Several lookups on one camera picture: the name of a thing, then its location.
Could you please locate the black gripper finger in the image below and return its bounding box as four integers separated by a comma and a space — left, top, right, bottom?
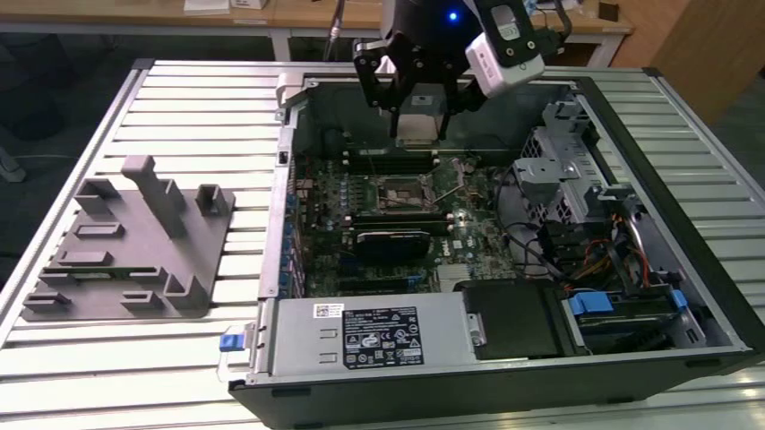
439, 49, 498, 139
351, 30, 423, 139

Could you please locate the CPU socket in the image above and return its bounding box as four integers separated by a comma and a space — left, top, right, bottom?
372, 174, 438, 214

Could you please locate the black RAM slot bank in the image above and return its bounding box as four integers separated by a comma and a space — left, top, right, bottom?
350, 212, 454, 236
344, 150, 442, 176

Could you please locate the silver drive cage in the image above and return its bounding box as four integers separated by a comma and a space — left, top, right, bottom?
510, 100, 609, 225

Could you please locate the green motherboard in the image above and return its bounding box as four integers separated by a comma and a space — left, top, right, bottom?
291, 151, 521, 299

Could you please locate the black graphics card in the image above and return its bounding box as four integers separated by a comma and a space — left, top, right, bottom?
352, 229, 432, 262

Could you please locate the wooden desk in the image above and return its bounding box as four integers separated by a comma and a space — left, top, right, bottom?
0, 0, 635, 68

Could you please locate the silver chipset heatsink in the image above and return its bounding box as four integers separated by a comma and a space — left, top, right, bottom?
438, 263, 474, 293

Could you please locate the brown wooden cabinet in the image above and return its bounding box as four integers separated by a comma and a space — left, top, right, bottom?
611, 0, 765, 129

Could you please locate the hard disk in blue carrier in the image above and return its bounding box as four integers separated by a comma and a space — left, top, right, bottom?
565, 288, 682, 355

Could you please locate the black plastic shroud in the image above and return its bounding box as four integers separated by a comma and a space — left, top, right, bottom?
451, 279, 593, 362

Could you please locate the grey parts rack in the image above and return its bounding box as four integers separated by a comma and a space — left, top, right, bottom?
20, 154, 237, 322

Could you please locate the silver power supply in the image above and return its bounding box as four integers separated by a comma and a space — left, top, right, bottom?
262, 295, 483, 386

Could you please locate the black PC case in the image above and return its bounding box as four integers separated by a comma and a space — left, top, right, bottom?
228, 66, 765, 430

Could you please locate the white camera with black plate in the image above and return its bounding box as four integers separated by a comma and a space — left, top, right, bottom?
463, 0, 547, 99

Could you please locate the yellow orange wire bundle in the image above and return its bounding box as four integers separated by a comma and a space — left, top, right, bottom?
570, 239, 621, 281

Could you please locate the red thin cable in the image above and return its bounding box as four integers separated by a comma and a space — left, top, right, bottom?
635, 245, 654, 288

